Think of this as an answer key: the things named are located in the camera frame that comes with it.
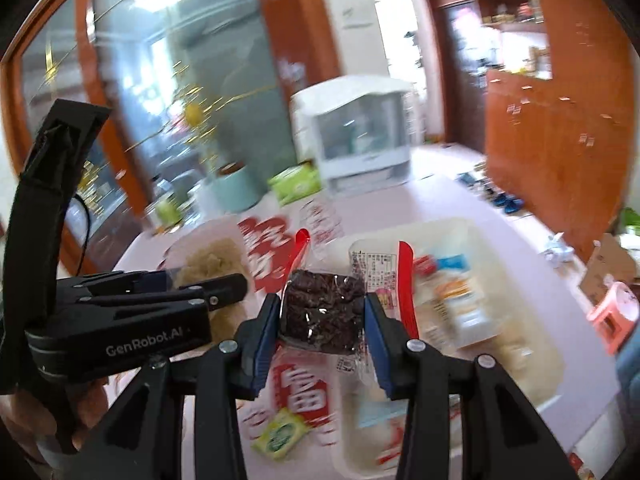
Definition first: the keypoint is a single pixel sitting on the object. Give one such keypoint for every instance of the cardboard box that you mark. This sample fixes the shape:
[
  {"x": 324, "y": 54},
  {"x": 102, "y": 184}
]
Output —
[{"x": 610, "y": 265}]

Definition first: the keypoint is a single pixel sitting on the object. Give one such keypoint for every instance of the dark brown snack packet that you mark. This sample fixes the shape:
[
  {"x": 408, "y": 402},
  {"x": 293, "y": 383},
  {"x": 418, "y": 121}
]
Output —
[{"x": 320, "y": 305}]

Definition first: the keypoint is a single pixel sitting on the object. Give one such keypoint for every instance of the pink plastic stool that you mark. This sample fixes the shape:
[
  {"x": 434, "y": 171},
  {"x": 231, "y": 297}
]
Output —
[{"x": 617, "y": 317}]

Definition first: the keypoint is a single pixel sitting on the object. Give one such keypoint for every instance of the white plastic tray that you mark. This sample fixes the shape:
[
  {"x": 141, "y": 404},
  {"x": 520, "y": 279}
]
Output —
[{"x": 482, "y": 242}]

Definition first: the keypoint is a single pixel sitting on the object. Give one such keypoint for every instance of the green tissue pack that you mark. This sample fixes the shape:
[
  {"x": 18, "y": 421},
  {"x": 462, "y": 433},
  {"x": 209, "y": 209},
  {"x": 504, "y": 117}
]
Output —
[{"x": 295, "y": 182}]

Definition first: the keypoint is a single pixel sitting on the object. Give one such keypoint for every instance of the red heart-print packet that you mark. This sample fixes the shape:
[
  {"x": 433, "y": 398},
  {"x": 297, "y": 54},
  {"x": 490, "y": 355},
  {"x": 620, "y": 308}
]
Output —
[{"x": 265, "y": 250}]

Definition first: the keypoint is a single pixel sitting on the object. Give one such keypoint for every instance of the blue slipper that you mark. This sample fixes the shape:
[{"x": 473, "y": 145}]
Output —
[{"x": 470, "y": 178}]

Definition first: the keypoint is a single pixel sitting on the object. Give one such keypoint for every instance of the blue white snack packet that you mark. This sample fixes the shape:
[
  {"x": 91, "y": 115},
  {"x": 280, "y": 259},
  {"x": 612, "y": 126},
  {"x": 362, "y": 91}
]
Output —
[{"x": 452, "y": 263}]

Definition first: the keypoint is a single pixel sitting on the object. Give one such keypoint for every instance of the light blue snack packet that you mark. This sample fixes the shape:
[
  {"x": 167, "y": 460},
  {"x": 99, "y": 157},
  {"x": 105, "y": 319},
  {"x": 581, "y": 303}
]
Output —
[{"x": 382, "y": 410}]

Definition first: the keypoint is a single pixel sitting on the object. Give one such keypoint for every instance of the person's left hand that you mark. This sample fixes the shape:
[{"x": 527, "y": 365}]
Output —
[{"x": 90, "y": 410}]

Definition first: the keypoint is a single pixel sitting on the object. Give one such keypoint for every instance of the green plastic bag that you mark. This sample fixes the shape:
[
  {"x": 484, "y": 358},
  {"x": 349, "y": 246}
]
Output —
[{"x": 631, "y": 220}]

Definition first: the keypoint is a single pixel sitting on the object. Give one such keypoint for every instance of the wooden wall cabinet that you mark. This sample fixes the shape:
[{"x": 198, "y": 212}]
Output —
[{"x": 560, "y": 135}]

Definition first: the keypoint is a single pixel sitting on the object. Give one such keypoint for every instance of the white jar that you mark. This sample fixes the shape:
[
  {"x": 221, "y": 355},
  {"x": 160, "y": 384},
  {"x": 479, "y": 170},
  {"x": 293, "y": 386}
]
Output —
[{"x": 197, "y": 202}]

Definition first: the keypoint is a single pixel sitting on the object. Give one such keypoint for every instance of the dark blue shoe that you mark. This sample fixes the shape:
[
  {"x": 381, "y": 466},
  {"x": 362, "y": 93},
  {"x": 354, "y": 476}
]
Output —
[
  {"x": 515, "y": 205},
  {"x": 500, "y": 200}
]

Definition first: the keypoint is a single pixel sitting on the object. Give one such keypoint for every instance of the blue chair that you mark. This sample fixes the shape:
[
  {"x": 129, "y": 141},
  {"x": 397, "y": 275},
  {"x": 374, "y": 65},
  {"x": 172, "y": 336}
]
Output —
[{"x": 631, "y": 375}]

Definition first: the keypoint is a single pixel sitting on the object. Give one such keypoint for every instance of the red white striped packet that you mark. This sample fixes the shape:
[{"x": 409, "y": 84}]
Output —
[{"x": 392, "y": 442}]

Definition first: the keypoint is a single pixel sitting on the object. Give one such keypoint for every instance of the green label bottle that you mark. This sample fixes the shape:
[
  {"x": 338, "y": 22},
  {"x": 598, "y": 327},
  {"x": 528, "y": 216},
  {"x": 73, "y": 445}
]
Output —
[{"x": 167, "y": 210}]

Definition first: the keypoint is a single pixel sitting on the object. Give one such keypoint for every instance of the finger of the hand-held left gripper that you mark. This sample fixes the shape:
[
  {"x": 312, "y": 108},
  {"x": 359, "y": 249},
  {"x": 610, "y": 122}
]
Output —
[
  {"x": 225, "y": 287},
  {"x": 125, "y": 280}
]

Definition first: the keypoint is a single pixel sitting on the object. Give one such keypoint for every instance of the small green yellow packet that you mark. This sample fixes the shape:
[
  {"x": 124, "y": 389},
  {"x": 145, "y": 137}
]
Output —
[{"x": 280, "y": 432}]

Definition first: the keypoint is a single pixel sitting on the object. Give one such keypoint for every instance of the golden ornament tree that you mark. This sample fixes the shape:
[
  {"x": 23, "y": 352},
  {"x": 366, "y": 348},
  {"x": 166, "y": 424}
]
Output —
[{"x": 192, "y": 112}]

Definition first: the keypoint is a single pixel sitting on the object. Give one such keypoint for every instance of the mint green cup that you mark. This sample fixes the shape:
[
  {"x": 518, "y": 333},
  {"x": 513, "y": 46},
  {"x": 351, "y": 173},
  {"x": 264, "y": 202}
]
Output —
[{"x": 232, "y": 190}]

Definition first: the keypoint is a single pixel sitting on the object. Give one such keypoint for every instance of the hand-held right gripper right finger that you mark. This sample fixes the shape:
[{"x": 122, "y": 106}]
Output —
[{"x": 377, "y": 347}]

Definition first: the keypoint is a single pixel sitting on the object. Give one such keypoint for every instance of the clear packet red round print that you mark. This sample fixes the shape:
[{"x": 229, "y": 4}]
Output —
[{"x": 322, "y": 220}]

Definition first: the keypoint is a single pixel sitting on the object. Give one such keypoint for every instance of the orange white snack packet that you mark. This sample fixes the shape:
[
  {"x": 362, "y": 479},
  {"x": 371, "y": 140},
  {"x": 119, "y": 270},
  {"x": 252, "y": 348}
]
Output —
[{"x": 462, "y": 312}]

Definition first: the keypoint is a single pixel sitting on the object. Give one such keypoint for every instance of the white wall switch plate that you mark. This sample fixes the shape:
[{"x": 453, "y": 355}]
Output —
[{"x": 359, "y": 16}]

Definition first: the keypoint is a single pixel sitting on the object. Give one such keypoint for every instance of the white dish cabinet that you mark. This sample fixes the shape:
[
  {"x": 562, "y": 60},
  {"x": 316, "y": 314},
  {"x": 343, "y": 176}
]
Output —
[{"x": 355, "y": 130}]

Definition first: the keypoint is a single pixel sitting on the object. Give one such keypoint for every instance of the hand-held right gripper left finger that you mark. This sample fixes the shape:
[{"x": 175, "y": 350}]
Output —
[{"x": 265, "y": 340}]

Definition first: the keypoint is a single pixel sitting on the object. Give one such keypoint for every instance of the glass sliding door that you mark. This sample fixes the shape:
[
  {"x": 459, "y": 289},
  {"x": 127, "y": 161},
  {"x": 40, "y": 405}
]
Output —
[{"x": 200, "y": 60}]

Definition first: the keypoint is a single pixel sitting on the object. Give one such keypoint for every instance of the red white block-print packet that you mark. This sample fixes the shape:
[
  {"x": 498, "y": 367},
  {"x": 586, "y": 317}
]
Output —
[{"x": 300, "y": 392}]

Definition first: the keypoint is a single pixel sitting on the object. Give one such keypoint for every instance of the dark wooden door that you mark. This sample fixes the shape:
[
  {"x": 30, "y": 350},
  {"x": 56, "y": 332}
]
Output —
[{"x": 462, "y": 75}]

